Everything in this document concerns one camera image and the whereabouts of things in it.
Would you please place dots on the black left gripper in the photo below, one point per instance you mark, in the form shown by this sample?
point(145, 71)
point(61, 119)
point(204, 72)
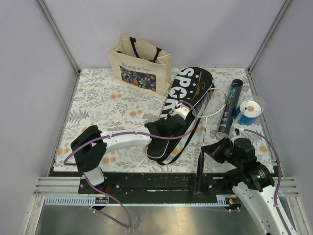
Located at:
point(168, 117)

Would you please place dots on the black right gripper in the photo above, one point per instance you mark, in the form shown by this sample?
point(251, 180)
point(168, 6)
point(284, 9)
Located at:
point(218, 145)

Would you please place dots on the black shuttlecock tube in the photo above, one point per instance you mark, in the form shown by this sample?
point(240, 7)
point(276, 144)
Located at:
point(230, 109)

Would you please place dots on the black sport racket cover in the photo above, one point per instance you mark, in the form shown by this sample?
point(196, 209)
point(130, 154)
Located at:
point(186, 99)

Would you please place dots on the white racket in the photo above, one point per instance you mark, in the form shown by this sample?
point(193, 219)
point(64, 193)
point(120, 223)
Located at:
point(211, 104)

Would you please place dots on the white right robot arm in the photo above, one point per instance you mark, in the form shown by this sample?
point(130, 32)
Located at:
point(252, 183)

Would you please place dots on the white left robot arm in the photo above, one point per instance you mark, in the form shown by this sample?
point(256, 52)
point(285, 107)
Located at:
point(89, 148)

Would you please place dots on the white blue tape roll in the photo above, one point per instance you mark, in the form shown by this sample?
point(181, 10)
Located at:
point(247, 112)

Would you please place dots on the clear plastic tube lid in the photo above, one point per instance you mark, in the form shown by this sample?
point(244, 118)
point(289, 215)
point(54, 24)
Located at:
point(261, 103)

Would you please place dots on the beige floral tote bag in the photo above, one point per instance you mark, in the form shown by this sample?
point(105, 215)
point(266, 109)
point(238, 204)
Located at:
point(141, 65)

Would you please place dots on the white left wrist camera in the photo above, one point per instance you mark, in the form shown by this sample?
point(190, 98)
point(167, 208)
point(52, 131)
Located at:
point(181, 110)

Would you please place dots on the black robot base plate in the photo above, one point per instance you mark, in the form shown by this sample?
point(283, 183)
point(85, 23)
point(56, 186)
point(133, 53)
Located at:
point(164, 188)

